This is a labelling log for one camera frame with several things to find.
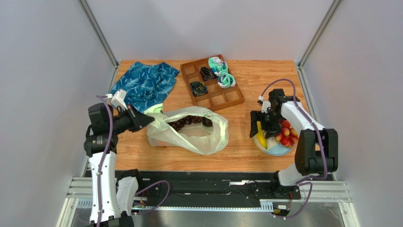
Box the black patterned rolled sock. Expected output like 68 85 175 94
200 67 217 81

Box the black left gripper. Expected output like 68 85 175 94
107 104 154 135

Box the wooden compartment tray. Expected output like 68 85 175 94
180 57 245 111

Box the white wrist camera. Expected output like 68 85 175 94
258 96 271 113
106 89 128 113

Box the fake dark grape bunch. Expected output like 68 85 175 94
168 115 213 131

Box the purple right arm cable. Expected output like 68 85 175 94
260 79 329 219

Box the dark green leaf rolled sock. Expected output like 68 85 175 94
190 81 208 97

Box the teal white sock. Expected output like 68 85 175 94
218 72 236 89
208 57 229 76

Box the fake red lychee bunch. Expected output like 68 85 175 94
274 120 299 148

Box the fake yellow banana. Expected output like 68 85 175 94
256 121 268 150

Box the grey aluminium frame post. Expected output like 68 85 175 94
77 0 119 69

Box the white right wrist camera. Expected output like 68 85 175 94
258 96 271 113

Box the cream and blue plate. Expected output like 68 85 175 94
253 135 296 157

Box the teal white sock upper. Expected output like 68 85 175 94
208 57 229 76

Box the blue shark print cloth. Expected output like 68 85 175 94
109 62 179 113

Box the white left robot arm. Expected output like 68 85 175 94
83 103 154 227

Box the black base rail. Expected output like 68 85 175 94
115 170 301 208

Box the right aluminium frame post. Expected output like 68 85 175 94
298 0 343 68

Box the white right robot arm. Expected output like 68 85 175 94
250 89 338 186

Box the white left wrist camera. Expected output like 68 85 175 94
106 89 128 113

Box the translucent white plastic bag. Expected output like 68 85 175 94
145 105 229 155

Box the teal white sock lower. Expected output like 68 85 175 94
218 72 236 89

